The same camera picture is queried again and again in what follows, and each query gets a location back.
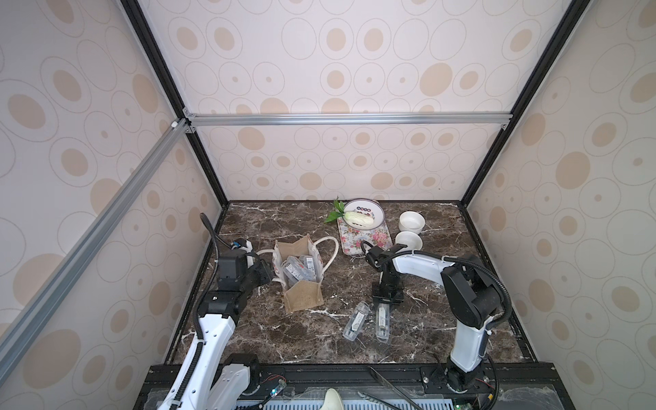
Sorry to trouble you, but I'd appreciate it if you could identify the white ceramic cup front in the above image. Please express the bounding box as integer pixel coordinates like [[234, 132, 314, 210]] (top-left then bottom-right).
[[395, 232, 423, 250]]

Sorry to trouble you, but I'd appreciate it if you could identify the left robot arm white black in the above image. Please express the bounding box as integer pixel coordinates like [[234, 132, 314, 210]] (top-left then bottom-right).
[[159, 213, 273, 409]]

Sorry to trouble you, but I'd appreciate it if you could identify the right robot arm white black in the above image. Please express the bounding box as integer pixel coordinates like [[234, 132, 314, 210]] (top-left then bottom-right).
[[365, 245, 512, 394]]

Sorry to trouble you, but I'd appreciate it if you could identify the black base frame front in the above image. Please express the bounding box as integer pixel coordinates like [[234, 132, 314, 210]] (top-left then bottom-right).
[[134, 361, 576, 410]]

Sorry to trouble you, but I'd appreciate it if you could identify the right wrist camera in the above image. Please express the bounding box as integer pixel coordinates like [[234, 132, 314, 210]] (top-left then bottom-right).
[[365, 246, 396, 271]]

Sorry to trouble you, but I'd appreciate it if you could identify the round patterned bowl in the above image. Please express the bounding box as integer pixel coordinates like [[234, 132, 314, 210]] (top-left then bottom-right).
[[343, 199, 385, 231]]

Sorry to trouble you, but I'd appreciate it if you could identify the aluminium rail back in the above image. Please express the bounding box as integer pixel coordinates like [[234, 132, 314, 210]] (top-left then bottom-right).
[[188, 111, 513, 127]]

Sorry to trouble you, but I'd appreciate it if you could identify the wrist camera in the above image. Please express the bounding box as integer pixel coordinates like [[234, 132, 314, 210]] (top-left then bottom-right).
[[217, 238, 255, 290], [365, 246, 396, 271]]

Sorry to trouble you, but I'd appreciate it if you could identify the floral square plate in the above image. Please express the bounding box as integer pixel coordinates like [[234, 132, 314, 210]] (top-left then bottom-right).
[[338, 219, 393, 256]]

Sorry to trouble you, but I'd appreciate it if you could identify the clear compass case red blue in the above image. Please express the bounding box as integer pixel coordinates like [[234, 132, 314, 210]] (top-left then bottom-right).
[[300, 256, 317, 281]]

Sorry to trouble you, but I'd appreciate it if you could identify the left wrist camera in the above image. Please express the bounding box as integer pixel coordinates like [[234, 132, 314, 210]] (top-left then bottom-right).
[[217, 238, 255, 290]]

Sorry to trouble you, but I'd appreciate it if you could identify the aluminium rail left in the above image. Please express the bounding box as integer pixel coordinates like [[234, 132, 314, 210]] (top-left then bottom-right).
[[1, 118, 191, 384]]

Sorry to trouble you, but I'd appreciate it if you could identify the aluminium rail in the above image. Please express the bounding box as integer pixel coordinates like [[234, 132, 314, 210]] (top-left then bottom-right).
[[188, 111, 513, 127], [1, 118, 191, 384]]

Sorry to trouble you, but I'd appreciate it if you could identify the clear compass case bottom slanted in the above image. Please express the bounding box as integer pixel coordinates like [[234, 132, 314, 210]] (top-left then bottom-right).
[[375, 303, 391, 343]]

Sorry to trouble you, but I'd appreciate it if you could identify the white ceramic cup rear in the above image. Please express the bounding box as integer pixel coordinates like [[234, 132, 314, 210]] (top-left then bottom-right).
[[398, 211, 425, 235]]

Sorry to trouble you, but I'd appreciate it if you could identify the white ceramic cup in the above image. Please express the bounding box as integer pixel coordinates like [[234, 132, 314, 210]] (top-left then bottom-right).
[[398, 211, 425, 235], [395, 232, 423, 250]]

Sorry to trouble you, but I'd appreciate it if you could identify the white vegetable with green leaves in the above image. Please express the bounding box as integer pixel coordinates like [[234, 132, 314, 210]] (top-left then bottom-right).
[[325, 199, 375, 230]]

